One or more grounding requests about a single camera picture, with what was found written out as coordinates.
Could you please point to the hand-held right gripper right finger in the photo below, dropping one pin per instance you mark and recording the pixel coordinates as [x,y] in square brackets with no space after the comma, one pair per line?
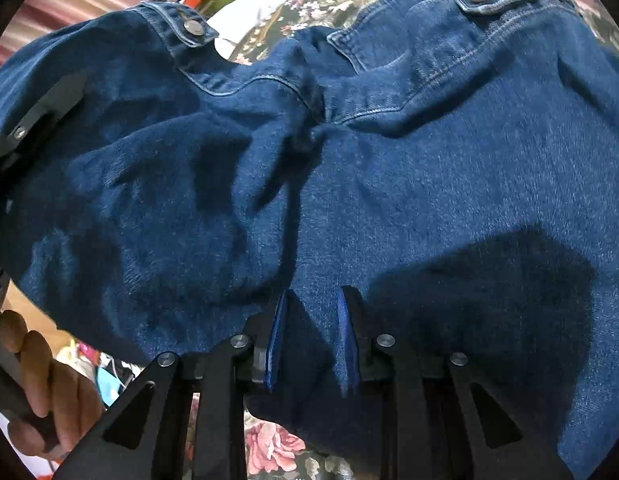
[347,345]

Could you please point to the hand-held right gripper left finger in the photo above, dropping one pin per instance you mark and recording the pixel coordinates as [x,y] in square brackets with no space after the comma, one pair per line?
[275,345]

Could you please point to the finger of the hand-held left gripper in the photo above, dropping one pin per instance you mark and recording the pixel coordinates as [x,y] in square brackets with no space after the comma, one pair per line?
[34,117]

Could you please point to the blue denim jacket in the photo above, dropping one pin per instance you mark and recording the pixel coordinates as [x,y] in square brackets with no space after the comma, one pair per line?
[389,185]

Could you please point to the person's left hand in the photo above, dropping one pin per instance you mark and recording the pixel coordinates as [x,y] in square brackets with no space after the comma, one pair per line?
[64,405]

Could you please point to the floral bedspread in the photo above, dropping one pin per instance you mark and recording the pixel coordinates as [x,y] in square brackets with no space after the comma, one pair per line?
[279,442]

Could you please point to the colourful floor clutter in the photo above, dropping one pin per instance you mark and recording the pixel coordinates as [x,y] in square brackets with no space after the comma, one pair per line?
[107,385]

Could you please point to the pink striped cloth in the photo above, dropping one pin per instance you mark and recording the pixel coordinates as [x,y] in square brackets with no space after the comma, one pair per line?
[64,5]

